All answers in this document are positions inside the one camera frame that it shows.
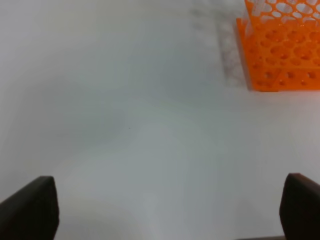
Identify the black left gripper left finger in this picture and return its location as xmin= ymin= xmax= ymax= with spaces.
xmin=0 ymin=176 xmax=60 ymax=240

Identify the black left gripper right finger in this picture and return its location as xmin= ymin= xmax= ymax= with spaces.
xmin=279 ymin=173 xmax=320 ymax=240

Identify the orange test tube rack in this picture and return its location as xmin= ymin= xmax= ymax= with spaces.
xmin=236 ymin=0 xmax=320 ymax=92

